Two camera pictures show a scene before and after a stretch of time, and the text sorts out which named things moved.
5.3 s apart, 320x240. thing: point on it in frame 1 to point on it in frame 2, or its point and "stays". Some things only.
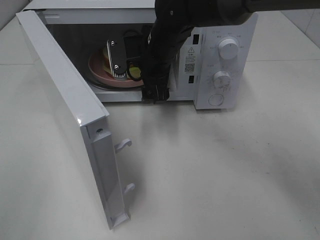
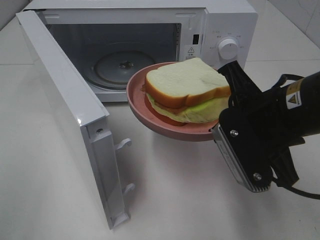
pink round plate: (96, 67) to (136, 96)
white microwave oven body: (211, 64) stays
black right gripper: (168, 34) to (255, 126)
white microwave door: (86, 107) stays
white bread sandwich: (134, 71) to (192, 92)
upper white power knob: (228, 48) stays
